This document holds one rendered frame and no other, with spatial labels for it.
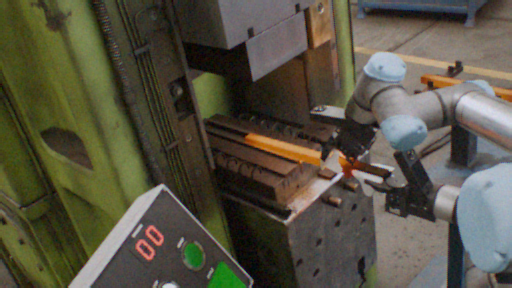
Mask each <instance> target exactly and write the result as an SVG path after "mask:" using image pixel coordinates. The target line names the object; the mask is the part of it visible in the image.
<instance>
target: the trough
mask: <svg viewBox="0 0 512 288"><path fill-rule="evenodd" d="M204 127H206V128H209V129H211V130H214V131H216V132H221V133H224V134H226V135H229V136H230V137H235V138H238V139H240V140H243V141H245V140H244V137H247V136H248V135H249V134H248V133H245V132H240V131H238V130H235V129H233V128H230V127H224V126H222V125H219V124H217V123H214V122H209V121H206V122H204Z"/></svg>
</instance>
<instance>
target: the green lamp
mask: <svg viewBox="0 0 512 288"><path fill-rule="evenodd" d="M185 259H186V260H187V262H188V263H189V264H190V265H191V266H193V267H198V266H200V264H202V262H203V253H202V251H201V249H200V247H199V246H198V245H197V244H188V245H187V246H186V248H185Z"/></svg>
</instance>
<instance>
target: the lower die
mask: <svg viewBox="0 0 512 288"><path fill-rule="evenodd" d="M206 121H209V122H214V123H217V124H219V125H222V126H224V127H230V128H233V129H235V130H238V131H240V132H245V133H248V134H250V133H253V134H256V135H259V136H263V137H268V138H272V139H274V140H278V141H281V142H287V143H290V144H292V145H296V146H302V147H305V148H308V149H312V150H314V151H321V152H322V147H321V145H320V144H317V143H314V142H310V144H307V140H303V139H301V138H298V137H297V140H295V137H292V136H290V135H287V134H285V136H283V133H282V132H276V131H273V132H271V129H268V128H265V127H262V129H259V126H257V125H254V124H251V123H250V126H248V122H244V121H240V122H238V119H235V118H232V117H227V116H224V115H221V114H219V113H216V114H214V115H213V116H212V117H209V118H204V119H203V123H204V122H206ZM205 132H206V136H207V139H208V142H209V148H212V149H213V150H214V153H215V156H217V155H218V154H219V153H220V152H223V153H224V154H225V156H226V159H225V160H224V156H223V155H220V156H219V157H218V159H217V162H218V166H219V172H220V175H221V176H222V178H223V179H224V180H225V181H229V174H228V171H227V167H226V163H227V161H228V160H229V158H230V157H232V156H234V157H235V158H236V159H237V161H238V164H237V165H235V161H234V159H232V160H231V161H229V171H230V175H231V178H232V181H234V184H235V185H239V186H241V181H240V178H239V165H240V164H241V163H242V162H243V161H247V162H248V165H249V168H247V165H246V164H244V165H243V166H241V169H240V171H241V175H242V178H243V181H244V186H245V188H246V189H247V190H250V191H253V184H252V180H251V176H250V174H251V171H252V170H253V167H254V166H260V167H261V169H262V174H260V173H259V170H258V168H257V169H256V170H255V171H253V180H254V183H255V187H256V190H257V191H258V194H259V195H263V196H265V197H267V198H268V199H270V200H274V201H277V202H278V203H281V204H283V202H284V201H286V200H287V199H288V198H289V197H290V196H292V195H293V194H294V193H295V192H296V191H297V190H299V189H300V188H301V187H302V185H305V184H306V183H307V181H309V180H311V179H312V177H313V176H315V175H316V174H317V172H318V171H320V170H321V166H317V165H313V164H311V163H308V162H305V161H302V163H300V160H299V159H297V158H295V157H292V156H287V155H285V154H283V153H280V152H278V151H273V150H270V149H268V148H265V147H263V146H258V145H255V144H253V143H250V142H245V141H243V140H240V139H238V138H235V137H230V136H229V135H226V134H224V133H221V132H216V131H214V130H211V129H209V128H206V127H205ZM211 155H212V157H213V161H214V160H215V156H213V152H212V151H211ZM297 185H299V187H298V189H297Z"/></svg>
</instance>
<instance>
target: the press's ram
mask: <svg viewBox="0 0 512 288"><path fill-rule="evenodd" d="M315 3H316V0H171V4H172V6H173V9H174V13H175V19H176V22H177V25H178V29H179V32H180V38H181V41H183V42H188V43H192V44H201V45H206V46H211V47H215V48H220V49H232V48H234V46H236V45H238V44H241V43H243V42H244V41H246V40H247V39H248V36H255V35H257V34H259V33H261V32H263V31H264V30H266V29H269V28H270V27H272V26H273V25H275V24H278V23H280V22H281V21H283V20H284V19H288V18H289V17H291V16H292V15H293V14H296V11H297V12H300V11H302V10H303V9H306V8H307V7H309V6H311V5H312V4H315Z"/></svg>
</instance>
